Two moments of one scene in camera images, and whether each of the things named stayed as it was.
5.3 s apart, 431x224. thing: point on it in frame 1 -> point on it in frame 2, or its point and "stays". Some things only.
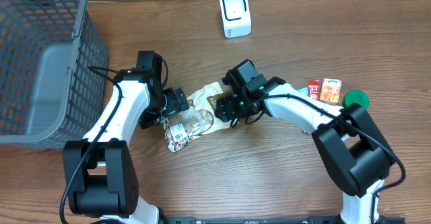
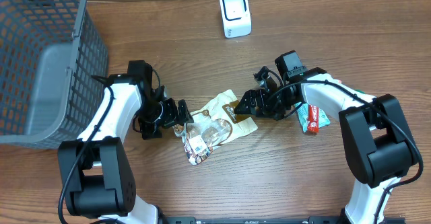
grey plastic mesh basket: x=53 y=64 stays
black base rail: x=271 y=220 stays
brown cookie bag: x=199 y=120 -> x=213 y=125
